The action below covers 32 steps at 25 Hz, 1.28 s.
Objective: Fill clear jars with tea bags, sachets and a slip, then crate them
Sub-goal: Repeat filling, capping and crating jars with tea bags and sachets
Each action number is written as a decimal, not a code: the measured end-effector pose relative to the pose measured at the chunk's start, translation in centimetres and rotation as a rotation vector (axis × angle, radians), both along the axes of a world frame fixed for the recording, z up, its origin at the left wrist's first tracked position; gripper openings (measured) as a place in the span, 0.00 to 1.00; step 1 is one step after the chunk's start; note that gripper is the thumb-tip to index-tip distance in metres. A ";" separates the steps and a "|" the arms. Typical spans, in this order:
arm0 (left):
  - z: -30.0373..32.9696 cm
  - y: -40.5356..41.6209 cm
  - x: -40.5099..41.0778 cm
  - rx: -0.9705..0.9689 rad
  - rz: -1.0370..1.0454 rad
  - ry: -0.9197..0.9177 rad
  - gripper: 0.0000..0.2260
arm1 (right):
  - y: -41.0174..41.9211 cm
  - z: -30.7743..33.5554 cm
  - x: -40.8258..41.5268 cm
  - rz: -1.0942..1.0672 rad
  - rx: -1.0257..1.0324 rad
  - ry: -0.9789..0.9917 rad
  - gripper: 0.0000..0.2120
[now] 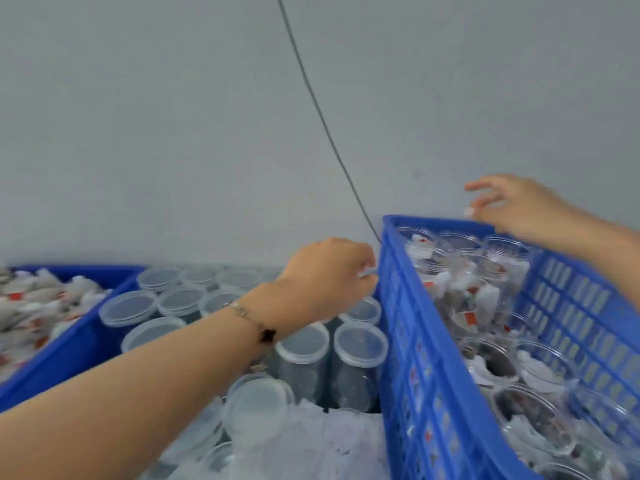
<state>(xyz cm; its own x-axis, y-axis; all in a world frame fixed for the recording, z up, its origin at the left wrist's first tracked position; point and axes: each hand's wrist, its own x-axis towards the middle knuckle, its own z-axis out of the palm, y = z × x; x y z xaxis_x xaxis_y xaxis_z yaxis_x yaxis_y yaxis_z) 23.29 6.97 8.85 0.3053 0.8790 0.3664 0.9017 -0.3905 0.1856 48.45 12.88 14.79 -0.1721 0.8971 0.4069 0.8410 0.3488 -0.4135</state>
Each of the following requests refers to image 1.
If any person's right hand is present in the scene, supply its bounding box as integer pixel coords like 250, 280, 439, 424
463, 175, 581, 254

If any person's left hand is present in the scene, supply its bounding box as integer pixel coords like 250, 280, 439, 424
268, 237, 381, 331

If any stack of clear lids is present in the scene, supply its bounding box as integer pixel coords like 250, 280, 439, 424
222, 373, 296, 446

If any group of lidded jars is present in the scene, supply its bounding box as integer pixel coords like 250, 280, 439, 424
98, 263, 391, 411

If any blue slatted crate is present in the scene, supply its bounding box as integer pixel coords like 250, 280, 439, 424
375, 215, 640, 480

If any pile of white label papers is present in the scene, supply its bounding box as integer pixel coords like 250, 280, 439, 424
150, 395, 391, 480

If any pile of tea bags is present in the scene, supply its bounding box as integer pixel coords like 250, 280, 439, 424
0, 267, 111, 381

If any person's left forearm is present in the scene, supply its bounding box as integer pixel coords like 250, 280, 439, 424
0, 285, 296, 480

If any blue plastic tray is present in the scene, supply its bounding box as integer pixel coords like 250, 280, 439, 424
0, 263, 146, 414

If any thin beaded bracelet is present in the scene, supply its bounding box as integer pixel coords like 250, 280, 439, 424
225, 299, 278, 371

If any black cable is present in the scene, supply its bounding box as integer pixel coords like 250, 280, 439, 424
277, 0, 383, 244

